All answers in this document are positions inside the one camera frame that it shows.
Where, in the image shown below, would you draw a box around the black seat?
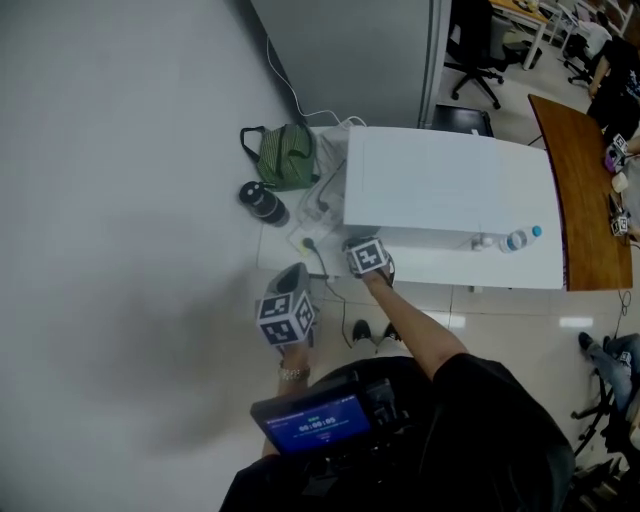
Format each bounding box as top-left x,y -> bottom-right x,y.
430,103 -> 496,140

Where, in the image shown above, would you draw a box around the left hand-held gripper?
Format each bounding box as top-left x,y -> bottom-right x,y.
255,262 -> 321,349

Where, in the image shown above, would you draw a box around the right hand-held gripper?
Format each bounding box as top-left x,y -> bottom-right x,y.
342,236 -> 397,289

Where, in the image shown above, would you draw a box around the black bottle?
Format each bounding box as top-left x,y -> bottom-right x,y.
237,180 -> 291,229

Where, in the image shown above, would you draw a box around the grey partition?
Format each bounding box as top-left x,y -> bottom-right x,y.
249,0 -> 454,130

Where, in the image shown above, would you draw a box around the thin floor cable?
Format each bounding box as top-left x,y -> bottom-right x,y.
612,288 -> 633,342

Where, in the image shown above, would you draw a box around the person's right forearm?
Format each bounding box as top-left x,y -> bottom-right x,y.
360,272 -> 476,384

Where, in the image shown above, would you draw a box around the person's black shirt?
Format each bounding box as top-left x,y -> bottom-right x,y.
217,352 -> 576,512

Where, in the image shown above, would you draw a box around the clear bottle blue cap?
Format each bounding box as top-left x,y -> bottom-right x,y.
498,224 -> 544,254

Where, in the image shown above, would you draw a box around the white power strip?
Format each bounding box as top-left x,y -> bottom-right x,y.
287,205 -> 345,252

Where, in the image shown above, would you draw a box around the green striped bag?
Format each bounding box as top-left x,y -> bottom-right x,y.
239,123 -> 321,193

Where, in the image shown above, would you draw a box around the black plug with cable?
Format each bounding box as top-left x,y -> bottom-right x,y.
301,237 -> 356,350

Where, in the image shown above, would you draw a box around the white cable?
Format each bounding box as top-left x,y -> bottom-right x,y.
265,35 -> 369,132

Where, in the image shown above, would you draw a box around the wooden top white-frame desk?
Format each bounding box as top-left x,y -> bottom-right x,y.
489,0 -> 552,47

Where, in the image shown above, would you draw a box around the black office chair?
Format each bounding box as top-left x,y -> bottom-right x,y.
443,0 -> 532,110

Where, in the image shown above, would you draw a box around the brown wooden desk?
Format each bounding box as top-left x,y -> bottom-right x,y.
528,93 -> 634,293

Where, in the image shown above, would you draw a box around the chest-mounted screen device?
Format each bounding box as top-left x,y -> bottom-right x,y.
249,377 -> 416,456

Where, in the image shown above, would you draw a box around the person's light trousers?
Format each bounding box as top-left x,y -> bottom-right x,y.
372,335 -> 404,357

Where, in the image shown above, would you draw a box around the white shelf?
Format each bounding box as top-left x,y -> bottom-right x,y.
549,0 -> 640,36

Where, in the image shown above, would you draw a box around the person's left forearm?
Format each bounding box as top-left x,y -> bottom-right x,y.
259,342 -> 314,459

